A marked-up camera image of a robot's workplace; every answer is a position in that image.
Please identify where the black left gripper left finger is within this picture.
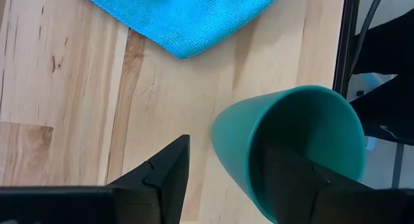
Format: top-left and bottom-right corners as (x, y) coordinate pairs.
(105, 134), (191, 224)

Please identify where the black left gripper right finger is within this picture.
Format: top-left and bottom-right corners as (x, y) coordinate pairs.
(262, 145), (379, 224)

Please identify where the teal plastic cup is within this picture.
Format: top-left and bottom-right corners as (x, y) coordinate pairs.
(210, 84), (367, 224)

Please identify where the blue microfibre cloth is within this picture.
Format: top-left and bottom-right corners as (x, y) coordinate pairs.
(77, 0), (285, 60)

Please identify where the black metal rig frame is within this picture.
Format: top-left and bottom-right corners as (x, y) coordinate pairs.
(332, 0), (362, 98)

